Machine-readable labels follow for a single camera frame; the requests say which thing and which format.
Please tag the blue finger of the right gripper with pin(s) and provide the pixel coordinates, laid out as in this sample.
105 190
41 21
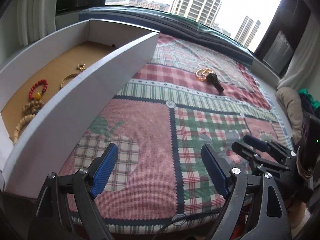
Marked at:
246 153
274 149

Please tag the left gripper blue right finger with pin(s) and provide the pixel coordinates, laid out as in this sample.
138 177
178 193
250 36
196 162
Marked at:
218 170

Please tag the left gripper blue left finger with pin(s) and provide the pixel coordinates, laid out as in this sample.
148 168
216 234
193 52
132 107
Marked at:
100 170

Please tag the gold ring charm cluster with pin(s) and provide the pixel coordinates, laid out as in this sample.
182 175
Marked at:
81 67

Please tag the red bead bracelet amber bead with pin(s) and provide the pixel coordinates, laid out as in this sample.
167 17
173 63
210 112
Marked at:
38 89

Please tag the beige cushion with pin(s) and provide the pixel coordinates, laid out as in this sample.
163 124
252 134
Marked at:
291 104

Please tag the plaid patchwork bed quilt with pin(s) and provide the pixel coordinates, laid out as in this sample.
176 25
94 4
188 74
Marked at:
164 115

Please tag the dark brown wooden comb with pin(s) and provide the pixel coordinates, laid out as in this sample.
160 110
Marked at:
213 80

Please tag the white cardboard box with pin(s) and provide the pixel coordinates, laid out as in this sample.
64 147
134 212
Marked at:
52 134

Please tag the white curtain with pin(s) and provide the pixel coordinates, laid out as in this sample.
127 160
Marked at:
35 20

